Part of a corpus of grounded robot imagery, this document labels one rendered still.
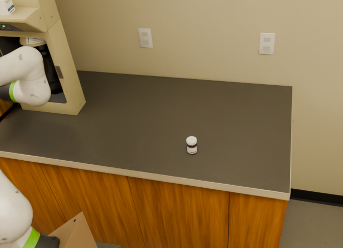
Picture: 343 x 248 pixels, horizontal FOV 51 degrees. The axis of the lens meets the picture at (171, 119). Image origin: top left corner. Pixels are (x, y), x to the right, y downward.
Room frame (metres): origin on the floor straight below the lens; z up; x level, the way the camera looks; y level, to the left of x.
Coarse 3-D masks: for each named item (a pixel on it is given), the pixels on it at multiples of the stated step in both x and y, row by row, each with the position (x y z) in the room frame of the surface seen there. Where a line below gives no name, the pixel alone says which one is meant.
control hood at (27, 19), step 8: (16, 8) 1.46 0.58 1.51; (24, 8) 1.45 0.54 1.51; (32, 8) 1.44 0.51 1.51; (0, 16) 1.39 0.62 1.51; (8, 16) 1.38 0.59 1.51; (16, 16) 1.37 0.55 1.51; (24, 16) 1.36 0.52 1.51; (32, 16) 1.38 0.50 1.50; (40, 16) 1.42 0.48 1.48; (16, 24) 1.37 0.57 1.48; (24, 24) 1.36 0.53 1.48; (32, 24) 1.36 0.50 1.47; (40, 24) 1.41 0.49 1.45; (40, 32) 1.42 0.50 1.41
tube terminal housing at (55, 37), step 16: (16, 0) 1.47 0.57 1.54; (32, 0) 1.45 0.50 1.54; (48, 0) 1.50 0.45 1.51; (48, 16) 1.47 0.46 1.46; (0, 32) 1.52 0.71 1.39; (16, 32) 1.49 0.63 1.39; (32, 32) 1.47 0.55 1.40; (48, 32) 1.44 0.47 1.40; (64, 32) 1.54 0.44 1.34; (48, 48) 1.45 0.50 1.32; (64, 48) 1.51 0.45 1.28; (64, 64) 1.47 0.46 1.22; (64, 80) 1.44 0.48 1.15; (80, 96) 1.51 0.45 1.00; (64, 112) 1.46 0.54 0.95
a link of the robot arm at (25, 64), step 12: (24, 48) 1.19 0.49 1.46; (0, 60) 1.10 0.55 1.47; (12, 60) 1.12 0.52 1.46; (24, 60) 1.14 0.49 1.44; (36, 60) 1.17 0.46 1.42; (0, 72) 1.06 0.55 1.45; (12, 72) 1.09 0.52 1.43; (24, 72) 1.12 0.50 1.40; (36, 72) 1.15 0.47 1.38; (0, 84) 1.05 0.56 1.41
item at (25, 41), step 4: (20, 40) 1.53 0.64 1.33; (24, 40) 1.51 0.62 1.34; (28, 40) 1.50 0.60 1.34; (32, 40) 1.50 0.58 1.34; (36, 40) 1.50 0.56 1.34; (40, 40) 1.50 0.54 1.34; (44, 40) 1.51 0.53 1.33; (24, 44) 1.51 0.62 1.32; (28, 44) 1.50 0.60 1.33; (32, 44) 1.49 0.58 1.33; (36, 44) 1.49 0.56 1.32; (40, 44) 1.50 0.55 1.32
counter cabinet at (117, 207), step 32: (0, 160) 1.29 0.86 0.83; (32, 192) 1.26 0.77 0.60; (64, 192) 1.19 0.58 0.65; (96, 192) 1.13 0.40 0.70; (128, 192) 1.07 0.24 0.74; (160, 192) 1.02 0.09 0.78; (192, 192) 0.97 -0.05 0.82; (224, 192) 0.92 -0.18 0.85; (32, 224) 1.30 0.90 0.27; (96, 224) 1.15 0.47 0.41; (128, 224) 1.09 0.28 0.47; (160, 224) 1.03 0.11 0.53; (192, 224) 0.97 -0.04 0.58; (224, 224) 0.92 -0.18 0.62; (256, 224) 0.88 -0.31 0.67
